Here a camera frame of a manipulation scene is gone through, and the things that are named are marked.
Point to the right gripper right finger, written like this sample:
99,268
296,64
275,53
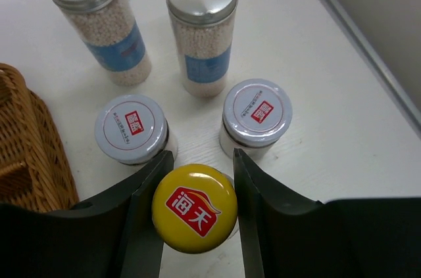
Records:
284,234

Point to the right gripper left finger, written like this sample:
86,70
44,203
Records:
108,235

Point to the yellow cap sauce bottle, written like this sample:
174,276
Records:
194,208

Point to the short sauce jar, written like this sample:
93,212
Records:
132,129
256,113

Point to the tall jar blue label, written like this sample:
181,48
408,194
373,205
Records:
110,32
203,32

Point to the brown wicker divided basket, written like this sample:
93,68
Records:
35,173

